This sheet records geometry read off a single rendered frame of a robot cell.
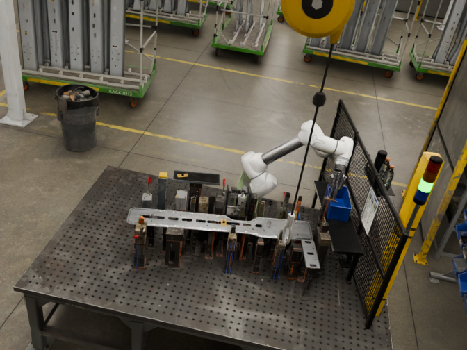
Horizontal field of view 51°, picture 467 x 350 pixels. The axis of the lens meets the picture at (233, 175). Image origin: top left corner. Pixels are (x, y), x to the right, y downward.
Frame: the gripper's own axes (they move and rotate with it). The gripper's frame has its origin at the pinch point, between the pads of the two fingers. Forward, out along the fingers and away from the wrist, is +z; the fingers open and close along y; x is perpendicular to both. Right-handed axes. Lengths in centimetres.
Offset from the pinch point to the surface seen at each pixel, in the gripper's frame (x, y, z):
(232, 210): -7, -82, 24
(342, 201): 62, -31, -9
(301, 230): 20.7, -33.1, 26.0
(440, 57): 585, -224, -431
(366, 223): 35.4, 9.5, 10.2
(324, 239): 21.0, -12.3, 29.2
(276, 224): 9, -48, 27
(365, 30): 464, -327, -437
